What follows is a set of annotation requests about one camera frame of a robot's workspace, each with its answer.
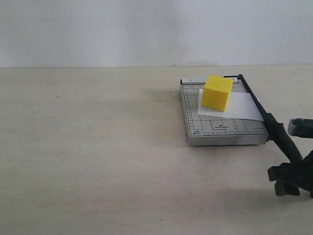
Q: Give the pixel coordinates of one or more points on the yellow foam cube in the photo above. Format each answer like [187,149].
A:
[216,92]

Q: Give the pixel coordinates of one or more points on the white paper sheet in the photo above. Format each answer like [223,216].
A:
[240,106]

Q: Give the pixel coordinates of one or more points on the grey robot arm joint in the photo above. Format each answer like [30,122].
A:
[301,127]

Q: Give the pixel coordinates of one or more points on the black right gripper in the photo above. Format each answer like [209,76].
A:
[290,178]

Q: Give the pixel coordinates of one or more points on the grey paper cutter base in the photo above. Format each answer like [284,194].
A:
[210,130]

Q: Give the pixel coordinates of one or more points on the black cutter blade arm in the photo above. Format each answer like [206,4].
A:
[276,131]

